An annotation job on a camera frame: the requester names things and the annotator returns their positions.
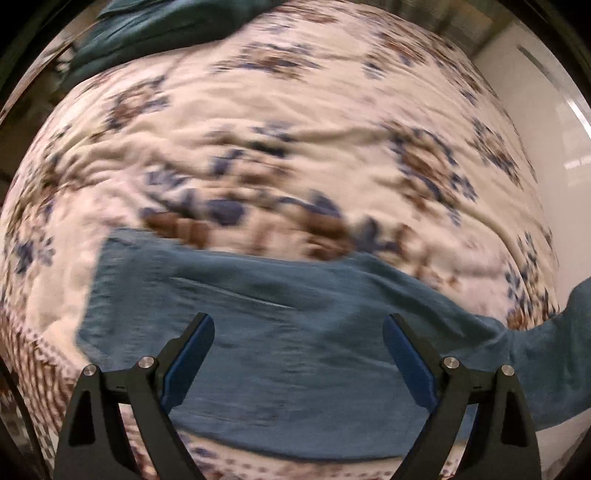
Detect blue denim pants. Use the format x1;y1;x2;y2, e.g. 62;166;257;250
76;226;591;462

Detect floral bed blanket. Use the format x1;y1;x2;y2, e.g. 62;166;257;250
0;0;561;480

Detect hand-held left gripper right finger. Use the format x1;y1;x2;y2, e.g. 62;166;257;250
383;314;541;480

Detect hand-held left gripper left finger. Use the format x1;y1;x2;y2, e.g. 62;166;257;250
54;313;215;480

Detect white headboard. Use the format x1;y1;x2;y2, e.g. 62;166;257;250
471;21;591;305

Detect teal striped curtain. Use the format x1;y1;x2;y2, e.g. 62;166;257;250
434;0;506;56

